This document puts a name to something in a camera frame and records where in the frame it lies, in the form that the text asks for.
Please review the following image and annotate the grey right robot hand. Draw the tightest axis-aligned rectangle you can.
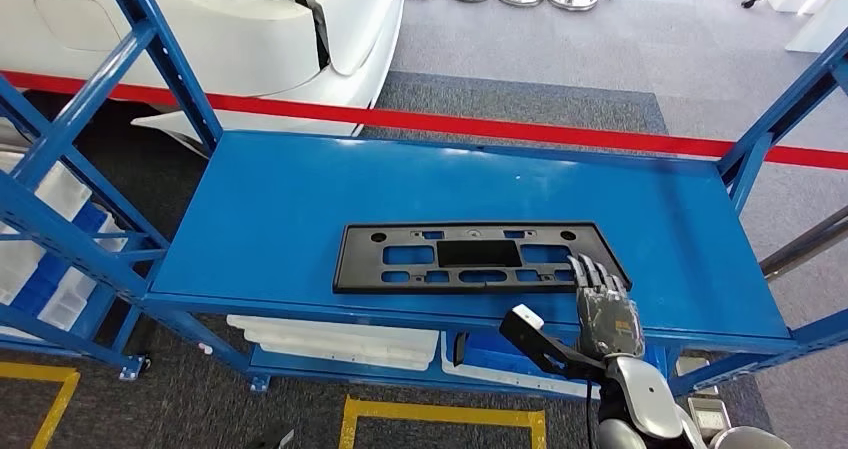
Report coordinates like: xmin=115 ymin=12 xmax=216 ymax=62
xmin=566 ymin=253 xmax=646 ymax=361

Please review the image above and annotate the black licence plate holder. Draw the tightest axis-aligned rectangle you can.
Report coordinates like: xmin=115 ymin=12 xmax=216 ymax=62
xmin=332 ymin=221 xmax=633 ymax=295

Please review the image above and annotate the large blue metal shelf rack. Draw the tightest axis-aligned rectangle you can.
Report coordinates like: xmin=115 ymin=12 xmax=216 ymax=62
xmin=0 ymin=0 xmax=848 ymax=401

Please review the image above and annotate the large blue plastic bin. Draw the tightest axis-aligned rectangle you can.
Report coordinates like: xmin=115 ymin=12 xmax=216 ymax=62
xmin=457 ymin=329 xmax=667 ymax=394

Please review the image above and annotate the grey box with label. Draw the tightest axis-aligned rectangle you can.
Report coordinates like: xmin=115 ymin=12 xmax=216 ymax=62
xmin=675 ymin=356 xmax=733 ymax=444

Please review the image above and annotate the grey metal pole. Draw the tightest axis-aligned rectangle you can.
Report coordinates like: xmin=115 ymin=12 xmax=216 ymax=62
xmin=760 ymin=204 xmax=848 ymax=282

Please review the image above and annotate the red barrier belt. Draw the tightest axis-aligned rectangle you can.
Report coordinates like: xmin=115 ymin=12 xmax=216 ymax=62
xmin=0 ymin=70 xmax=848 ymax=171

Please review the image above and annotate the white plastic tray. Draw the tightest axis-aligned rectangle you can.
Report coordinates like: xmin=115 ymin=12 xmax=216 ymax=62
xmin=259 ymin=343 xmax=432 ymax=372
xmin=226 ymin=314 xmax=440 ymax=351
xmin=243 ymin=329 xmax=435 ymax=362

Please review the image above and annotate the black robot foot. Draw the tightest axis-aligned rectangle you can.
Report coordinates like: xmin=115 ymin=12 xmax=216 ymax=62
xmin=245 ymin=427 xmax=296 ymax=449

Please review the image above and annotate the white car body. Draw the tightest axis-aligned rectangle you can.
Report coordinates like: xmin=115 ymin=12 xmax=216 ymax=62
xmin=0 ymin=0 xmax=405 ymax=139

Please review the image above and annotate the blue rack with bins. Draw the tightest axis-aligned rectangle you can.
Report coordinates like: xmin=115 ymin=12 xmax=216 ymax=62
xmin=0 ymin=147 xmax=150 ymax=382

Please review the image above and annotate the white storage bin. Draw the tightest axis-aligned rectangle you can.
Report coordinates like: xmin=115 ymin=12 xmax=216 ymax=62
xmin=38 ymin=215 xmax=130 ymax=331
xmin=0 ymin=151 xmax=93 ymax=305

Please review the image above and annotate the small blue storage bin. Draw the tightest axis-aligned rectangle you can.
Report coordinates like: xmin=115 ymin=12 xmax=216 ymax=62
xmin=11 ymin=202 xmax=109 ymax=316

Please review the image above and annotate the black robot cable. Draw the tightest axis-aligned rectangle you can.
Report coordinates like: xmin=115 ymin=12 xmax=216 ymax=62
xmin=582 ymin=379 xmax=598 ymax=449

